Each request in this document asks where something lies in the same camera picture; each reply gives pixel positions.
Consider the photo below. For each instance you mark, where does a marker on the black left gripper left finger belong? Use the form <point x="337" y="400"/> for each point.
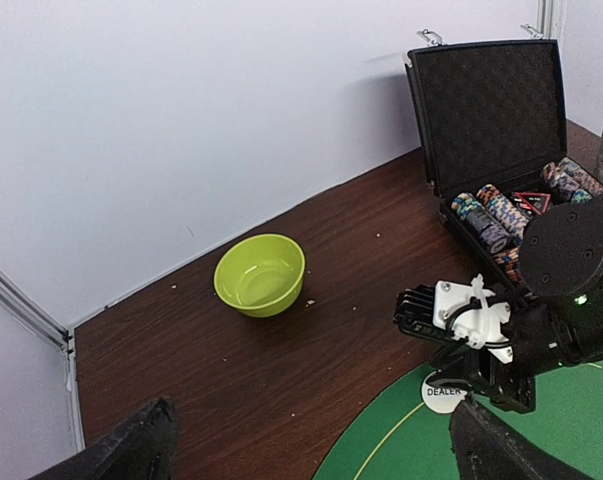
<point x="142" y="447"/>

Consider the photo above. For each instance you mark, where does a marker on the silver aluminium frame post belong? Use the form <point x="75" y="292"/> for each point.
<point x="547" y="13"/>
<point x="39" y="322"/>

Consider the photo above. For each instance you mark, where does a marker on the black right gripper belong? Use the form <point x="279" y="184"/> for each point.
<point x="541" y="343"/>

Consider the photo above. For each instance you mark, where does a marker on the lime green plastic bowl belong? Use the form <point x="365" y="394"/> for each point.
<point x="261" y="276"/>

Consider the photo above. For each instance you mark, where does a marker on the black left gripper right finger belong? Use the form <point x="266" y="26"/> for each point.
<point x="486" y="447"/>

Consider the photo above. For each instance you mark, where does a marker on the round green poker mat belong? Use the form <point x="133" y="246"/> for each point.
<point x="398" y="437"/>

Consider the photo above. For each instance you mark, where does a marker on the silver aluminium frame post left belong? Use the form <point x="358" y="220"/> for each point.
<point x="39" y="322"/>

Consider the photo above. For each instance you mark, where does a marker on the white dealer button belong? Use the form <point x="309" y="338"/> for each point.
<point x="441" y="400"/>

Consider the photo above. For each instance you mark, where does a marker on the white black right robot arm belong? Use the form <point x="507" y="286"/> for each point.
<point x="561" y="264"/>

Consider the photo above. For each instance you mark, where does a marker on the triangular black red plaque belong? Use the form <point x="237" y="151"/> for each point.
<point x="532" y="203"/>

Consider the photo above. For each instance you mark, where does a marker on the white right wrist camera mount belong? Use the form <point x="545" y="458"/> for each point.
<point x="472" y="314"/>

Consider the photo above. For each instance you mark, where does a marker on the black poker chip case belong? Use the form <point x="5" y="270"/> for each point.
<point x="491" y="119"/>

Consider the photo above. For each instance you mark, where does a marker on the silver aluminium frame post right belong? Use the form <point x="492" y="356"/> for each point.
<point x="547" y="13"/>

